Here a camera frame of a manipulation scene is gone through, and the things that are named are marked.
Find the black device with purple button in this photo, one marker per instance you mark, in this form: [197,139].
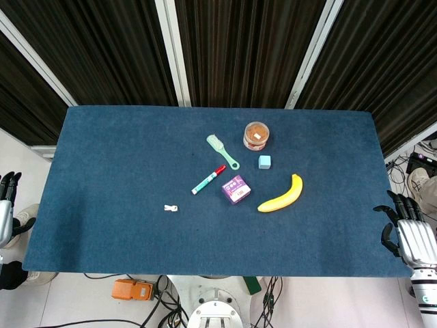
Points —
[418,160]

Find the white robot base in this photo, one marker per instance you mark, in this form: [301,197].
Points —
[213,304]

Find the red and green marker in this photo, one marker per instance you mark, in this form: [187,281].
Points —
[208,179]

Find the white frame post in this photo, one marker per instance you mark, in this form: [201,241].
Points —
[172,51]
[37,61]
[312,54]

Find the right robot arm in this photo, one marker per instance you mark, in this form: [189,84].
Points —
[425,294]

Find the beige sneaker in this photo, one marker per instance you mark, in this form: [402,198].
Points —
[421,186]

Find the yellow banana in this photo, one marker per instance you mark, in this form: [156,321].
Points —
[285,198]

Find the person's shoe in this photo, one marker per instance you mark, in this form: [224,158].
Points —
[25,218]

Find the round jar with brown lid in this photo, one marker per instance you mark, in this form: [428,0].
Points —
[256,136]

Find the orange foot pedal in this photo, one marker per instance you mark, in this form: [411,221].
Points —
[133,289]

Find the black curtain panel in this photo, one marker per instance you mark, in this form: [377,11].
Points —
[246,51]
[34,68]
[382,68]

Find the green hair brush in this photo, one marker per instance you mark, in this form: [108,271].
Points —
[222,150]

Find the purple small box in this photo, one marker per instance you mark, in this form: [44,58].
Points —
[236,189]

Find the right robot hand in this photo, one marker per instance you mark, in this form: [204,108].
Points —
[411,235]

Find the white sneaker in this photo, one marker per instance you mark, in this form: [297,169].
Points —
[42,277]

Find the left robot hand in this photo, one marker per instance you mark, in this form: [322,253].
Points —
[6,208]

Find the green flat piece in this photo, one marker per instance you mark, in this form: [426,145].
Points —
[252,284]

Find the blue table cloth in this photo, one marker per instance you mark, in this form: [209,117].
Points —
[136,171]

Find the small white clip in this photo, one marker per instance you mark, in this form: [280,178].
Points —
[170,207]

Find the light blue cube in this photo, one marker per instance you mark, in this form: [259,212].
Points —
[264,162]

